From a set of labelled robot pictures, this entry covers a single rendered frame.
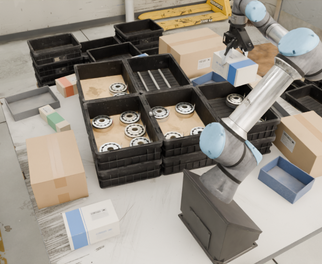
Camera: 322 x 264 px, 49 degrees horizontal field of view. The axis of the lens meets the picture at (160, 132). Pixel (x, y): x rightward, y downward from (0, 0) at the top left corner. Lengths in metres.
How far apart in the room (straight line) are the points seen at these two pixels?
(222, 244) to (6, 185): 1.87
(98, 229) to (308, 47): 0.99
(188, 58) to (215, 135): 1.19
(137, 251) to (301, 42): 0.96
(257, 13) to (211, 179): 0.70
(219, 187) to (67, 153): 0.70
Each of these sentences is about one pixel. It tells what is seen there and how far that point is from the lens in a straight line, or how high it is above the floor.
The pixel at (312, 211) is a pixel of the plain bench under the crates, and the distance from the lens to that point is 1.72.
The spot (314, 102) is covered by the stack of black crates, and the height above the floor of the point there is 0.38.
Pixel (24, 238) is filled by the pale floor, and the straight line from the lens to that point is 2.46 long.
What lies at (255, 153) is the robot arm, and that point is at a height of 1.07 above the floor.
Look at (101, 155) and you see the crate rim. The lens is 1.50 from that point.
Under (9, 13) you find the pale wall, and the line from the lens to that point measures 4.74.
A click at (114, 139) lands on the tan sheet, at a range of 1.71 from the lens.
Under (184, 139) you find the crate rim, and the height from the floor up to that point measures 0.92.
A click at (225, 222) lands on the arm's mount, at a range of 1.21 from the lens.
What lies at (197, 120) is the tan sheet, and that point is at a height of 0.83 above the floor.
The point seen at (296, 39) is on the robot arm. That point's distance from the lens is 1.25.
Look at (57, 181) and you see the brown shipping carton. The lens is 1.54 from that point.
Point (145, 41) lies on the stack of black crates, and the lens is 3.38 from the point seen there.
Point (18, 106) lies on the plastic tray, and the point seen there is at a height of 0.70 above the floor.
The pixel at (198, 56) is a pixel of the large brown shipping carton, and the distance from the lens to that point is 2.38.
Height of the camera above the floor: 1.94
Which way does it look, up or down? 39 degrees down
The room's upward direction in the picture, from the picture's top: 2 degrees clockwise
